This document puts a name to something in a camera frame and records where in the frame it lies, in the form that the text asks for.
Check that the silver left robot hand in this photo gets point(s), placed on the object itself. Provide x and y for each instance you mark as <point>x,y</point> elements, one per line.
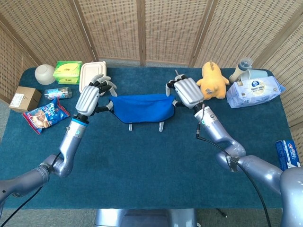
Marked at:
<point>87,98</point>

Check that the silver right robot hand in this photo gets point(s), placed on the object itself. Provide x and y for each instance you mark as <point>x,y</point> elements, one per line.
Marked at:
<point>189,91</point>

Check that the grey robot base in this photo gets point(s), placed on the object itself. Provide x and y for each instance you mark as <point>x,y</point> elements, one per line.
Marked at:
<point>144,218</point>

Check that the blue and red snack bag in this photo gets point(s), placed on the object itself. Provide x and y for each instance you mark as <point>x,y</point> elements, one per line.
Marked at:
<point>45,116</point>

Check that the wet wipes pack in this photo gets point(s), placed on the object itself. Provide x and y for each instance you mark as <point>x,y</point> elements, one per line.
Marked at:
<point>254,93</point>

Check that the beige bottle with grey cap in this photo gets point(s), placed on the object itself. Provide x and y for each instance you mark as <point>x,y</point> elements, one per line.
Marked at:
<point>236,73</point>

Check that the metal spoon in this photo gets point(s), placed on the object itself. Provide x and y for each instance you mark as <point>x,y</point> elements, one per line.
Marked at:
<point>176,72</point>

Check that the teal table carpet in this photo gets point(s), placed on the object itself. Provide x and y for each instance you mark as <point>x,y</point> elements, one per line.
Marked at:
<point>142,165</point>

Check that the small cardboard box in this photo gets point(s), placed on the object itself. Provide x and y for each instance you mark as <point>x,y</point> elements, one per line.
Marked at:
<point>24,99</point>

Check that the yellow plush toy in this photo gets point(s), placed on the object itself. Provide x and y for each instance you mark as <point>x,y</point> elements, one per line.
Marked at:
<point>213,81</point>

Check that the green tissue box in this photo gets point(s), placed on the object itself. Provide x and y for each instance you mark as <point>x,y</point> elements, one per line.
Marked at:
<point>67,71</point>

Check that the woven bamboo folding screen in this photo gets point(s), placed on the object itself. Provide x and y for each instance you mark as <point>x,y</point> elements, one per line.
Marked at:
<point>113,28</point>

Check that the white upturned bowl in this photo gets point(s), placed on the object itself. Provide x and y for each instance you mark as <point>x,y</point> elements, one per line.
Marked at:
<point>45,73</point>

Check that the blue microfibre cloth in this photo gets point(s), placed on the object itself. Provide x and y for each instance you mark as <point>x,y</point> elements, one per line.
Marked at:
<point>144,107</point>

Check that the blue white toothpaste box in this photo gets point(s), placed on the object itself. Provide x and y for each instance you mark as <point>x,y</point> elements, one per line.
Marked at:
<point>290,151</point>

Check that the clear jar with blue label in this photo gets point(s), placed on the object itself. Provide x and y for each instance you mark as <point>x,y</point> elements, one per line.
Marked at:
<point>58,93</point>

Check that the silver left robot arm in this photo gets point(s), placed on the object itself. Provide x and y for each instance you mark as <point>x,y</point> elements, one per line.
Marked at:
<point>71,142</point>

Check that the beige lidded lunch box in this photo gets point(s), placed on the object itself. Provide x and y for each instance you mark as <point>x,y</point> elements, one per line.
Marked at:
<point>91,69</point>

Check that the light blue cup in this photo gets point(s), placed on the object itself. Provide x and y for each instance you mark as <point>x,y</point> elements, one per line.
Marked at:
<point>258,73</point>

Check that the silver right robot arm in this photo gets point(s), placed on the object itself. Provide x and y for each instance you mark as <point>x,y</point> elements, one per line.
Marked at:
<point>260,168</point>

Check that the black table foot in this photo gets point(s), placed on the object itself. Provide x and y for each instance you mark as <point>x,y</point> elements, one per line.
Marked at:
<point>223,214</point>

